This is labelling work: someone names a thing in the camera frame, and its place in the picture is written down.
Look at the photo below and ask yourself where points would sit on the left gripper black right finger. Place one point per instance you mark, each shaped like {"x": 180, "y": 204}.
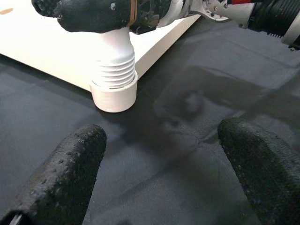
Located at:
{"x": 269, "y": 175}

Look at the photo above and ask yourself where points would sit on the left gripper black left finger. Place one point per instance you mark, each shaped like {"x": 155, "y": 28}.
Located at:
{"x": 61, "y": 178}

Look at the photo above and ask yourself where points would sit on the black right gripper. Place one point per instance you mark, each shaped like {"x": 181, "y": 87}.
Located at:
{"x": 150, "y": 14}

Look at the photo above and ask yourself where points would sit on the white plastic table leg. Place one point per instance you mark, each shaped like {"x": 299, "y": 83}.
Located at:
{"x": 117, "y": 58}

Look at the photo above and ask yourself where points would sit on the white plastic table top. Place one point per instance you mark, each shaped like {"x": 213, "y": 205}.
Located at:
{"x": 47, "y": 42}

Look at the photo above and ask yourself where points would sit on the tan rubber band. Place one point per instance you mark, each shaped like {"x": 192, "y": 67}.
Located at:
{"x": 132, "y": 12}

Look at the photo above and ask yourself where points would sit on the black tablecloth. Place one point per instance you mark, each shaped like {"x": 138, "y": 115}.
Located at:
{"x": 164, "y": 164}

